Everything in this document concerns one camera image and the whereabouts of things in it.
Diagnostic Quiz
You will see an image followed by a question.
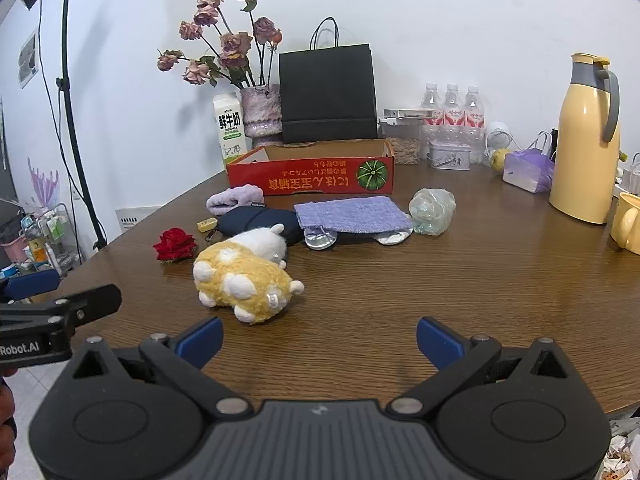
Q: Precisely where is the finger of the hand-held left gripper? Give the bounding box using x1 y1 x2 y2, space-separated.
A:
0 284 123 335
0 269 61 304

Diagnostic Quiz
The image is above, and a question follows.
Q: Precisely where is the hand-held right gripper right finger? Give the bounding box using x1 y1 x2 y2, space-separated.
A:
385 316 573 422

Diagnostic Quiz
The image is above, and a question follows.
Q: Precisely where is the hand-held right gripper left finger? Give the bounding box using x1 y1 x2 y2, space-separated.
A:
71 316 253 422

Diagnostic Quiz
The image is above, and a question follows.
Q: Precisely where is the yellow plush toy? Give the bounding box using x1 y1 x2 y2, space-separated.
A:
192 240 306 326

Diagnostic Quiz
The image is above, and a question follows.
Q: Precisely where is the red artificial rose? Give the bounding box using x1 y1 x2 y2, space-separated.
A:
152 227 199 264

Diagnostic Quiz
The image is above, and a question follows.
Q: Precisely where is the silver slipper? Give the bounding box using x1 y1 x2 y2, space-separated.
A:
304 225 339 251
374 229 414 246

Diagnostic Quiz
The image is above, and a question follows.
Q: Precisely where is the white plush toy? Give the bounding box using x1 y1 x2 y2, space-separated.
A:
231 225 290 270

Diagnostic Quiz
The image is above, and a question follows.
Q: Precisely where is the black sock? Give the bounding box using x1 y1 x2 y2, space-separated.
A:
218 205 303 241

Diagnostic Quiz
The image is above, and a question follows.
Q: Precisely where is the clear plastic bag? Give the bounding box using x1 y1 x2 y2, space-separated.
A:
408 188 457 237

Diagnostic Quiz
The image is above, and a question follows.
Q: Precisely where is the lavender fluffy headband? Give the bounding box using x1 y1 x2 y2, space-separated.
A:
206 184 266 216

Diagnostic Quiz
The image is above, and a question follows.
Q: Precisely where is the purple knit cloth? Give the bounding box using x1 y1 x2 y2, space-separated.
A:
293 196 415 236

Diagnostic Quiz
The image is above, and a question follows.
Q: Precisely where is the red cardboard box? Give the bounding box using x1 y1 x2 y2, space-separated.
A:
226 139 397 204

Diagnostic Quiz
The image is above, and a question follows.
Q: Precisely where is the person's left hand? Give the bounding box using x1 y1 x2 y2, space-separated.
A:
0 367 18 463

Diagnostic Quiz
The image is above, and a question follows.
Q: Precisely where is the purple flower decoration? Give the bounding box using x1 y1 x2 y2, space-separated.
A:
27 157 61 211

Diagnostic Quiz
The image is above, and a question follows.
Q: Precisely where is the black light stand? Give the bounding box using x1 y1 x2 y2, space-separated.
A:
14 0 109 252

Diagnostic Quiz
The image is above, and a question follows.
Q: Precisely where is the pale tin box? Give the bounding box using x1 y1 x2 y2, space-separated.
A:
427 141 472 170

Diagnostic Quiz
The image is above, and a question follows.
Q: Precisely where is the purple gift bag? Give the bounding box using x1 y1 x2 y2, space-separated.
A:
502 132 556 195

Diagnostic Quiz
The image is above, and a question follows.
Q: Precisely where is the clear container of nuts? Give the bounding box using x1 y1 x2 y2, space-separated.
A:
385 125 424 165

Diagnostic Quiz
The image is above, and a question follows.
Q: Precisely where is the crumpled paper pile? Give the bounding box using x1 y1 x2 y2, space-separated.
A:
600 417 640 480

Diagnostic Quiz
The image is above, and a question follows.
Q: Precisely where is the white green milk carton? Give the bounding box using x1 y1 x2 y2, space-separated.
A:
212 94 250 171

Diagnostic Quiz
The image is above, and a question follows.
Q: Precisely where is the small white fan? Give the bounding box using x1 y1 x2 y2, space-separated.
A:
485 121 512 153

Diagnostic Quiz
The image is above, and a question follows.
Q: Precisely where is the yellow mug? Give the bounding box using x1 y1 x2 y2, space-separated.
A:
610 192 640 256

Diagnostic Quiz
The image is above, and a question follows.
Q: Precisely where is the flat white box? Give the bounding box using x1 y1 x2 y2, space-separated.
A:
382 107 437 129

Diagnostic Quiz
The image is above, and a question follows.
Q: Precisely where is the clear water bottle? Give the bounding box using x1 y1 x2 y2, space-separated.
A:
462 85 487 163
420 83 446 161
442 83 467 147

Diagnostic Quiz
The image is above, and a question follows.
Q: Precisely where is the purple textured vase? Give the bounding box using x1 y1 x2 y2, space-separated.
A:
240 84 284 150

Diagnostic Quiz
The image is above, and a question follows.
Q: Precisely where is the yellow thermos jug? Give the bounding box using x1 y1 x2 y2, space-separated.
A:
549 52 622 225

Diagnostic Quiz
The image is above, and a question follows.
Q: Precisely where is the black paper bag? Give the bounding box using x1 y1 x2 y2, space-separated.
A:
278 16 379 145

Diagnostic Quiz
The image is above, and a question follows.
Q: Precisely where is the dried rose bouquet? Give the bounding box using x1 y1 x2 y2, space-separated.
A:
156 0 284 89

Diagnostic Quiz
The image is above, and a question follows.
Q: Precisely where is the wire rack cart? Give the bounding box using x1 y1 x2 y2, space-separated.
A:
0 202 84 281

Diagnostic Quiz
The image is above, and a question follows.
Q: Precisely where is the wall paper notice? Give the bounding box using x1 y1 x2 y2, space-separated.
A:
17 30 41 89

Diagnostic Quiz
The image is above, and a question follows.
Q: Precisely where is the white cable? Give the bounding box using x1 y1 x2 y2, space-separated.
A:
619 152 640 196

